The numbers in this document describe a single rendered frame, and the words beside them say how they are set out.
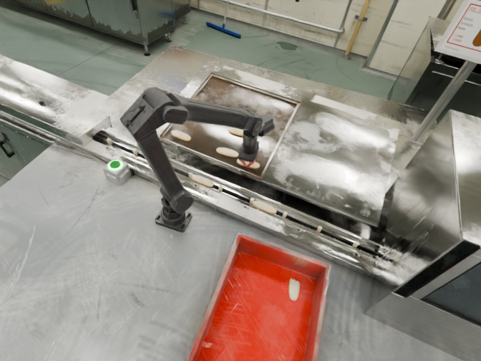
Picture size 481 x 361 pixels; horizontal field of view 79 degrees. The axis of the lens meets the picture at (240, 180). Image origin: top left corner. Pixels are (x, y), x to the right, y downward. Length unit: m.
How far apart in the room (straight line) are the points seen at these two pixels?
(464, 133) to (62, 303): 1.28
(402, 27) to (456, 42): 2.67
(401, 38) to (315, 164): 3.19
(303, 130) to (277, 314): 0.81
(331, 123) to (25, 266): 1.33
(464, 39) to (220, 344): 1.50
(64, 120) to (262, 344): 1.19
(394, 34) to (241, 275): 3.72
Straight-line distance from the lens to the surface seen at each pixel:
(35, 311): 1.11
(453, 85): 1.72
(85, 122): 1.47
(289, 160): 1.28
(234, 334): 0.98
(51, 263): 1.17
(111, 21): 4.14
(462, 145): 1.00
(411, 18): 4.26
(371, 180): 1.33
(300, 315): 1.03
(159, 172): 0.88
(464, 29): 1.62
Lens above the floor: 1.77
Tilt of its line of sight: 48 degrees down
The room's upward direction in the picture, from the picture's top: 9 degrees clockwise
